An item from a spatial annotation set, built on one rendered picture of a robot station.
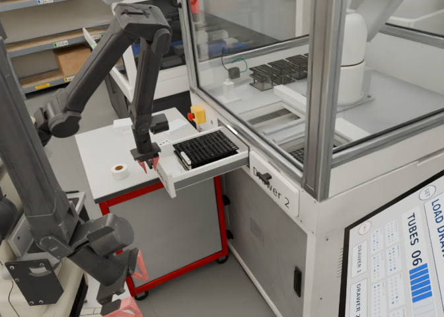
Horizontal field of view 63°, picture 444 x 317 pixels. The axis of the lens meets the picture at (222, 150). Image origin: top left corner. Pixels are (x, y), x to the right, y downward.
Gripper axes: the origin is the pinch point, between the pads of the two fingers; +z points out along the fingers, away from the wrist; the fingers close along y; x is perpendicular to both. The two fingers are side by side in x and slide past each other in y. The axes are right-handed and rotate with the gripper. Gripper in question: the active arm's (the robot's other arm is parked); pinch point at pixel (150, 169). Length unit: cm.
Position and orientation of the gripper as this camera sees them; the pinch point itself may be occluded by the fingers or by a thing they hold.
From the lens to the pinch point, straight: 140.4
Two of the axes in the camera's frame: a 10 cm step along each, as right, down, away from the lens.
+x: -4.5, -4.6, 7.7
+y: 8.9, -3.1, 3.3
